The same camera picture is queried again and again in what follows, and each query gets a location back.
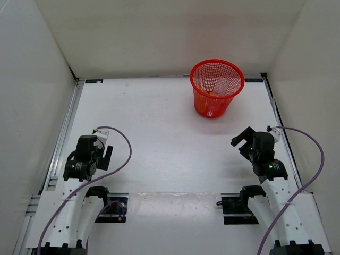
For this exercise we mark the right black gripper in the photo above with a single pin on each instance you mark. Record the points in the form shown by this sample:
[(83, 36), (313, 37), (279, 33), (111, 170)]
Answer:
[(247, 134)]

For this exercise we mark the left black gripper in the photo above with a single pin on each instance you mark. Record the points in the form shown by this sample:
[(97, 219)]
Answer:
[(103, 161)]

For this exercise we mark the clear plastic bottle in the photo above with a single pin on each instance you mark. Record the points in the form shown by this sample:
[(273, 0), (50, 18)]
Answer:
[(220, 88)]

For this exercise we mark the orange juice bottle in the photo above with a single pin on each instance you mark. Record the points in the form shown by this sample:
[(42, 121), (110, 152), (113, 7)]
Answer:
[(207, 90)]

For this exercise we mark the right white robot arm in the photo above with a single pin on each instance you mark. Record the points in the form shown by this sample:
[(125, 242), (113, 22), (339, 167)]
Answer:
[(271, 202)]

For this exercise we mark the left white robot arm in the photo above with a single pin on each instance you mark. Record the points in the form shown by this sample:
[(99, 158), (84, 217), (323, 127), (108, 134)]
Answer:
[(67, 231)]

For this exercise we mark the red mesh plastic bin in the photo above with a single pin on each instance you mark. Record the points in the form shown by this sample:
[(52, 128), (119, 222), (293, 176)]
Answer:
[(206, 72)]

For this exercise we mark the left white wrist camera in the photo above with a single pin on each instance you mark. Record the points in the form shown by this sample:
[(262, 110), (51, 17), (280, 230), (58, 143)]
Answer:
[(102, 135)]

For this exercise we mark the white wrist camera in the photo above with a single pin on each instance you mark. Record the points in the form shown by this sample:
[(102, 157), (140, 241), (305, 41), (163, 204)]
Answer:
[(102, 135), (275, 132)]

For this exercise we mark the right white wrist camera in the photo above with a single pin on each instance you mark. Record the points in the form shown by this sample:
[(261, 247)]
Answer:
[(275, 132)]

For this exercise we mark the left aluminium frame rail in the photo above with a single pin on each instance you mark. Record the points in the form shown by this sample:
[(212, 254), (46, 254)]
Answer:
[(51, 169)]

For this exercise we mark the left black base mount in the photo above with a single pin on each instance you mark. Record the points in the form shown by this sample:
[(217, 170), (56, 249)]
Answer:
[(117, 210)]

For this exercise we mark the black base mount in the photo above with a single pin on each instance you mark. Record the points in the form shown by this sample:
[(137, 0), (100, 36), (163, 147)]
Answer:
[(117, 210), (234, 212)]

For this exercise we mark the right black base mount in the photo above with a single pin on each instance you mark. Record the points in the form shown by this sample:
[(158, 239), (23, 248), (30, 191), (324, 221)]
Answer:
[(234, 212)]

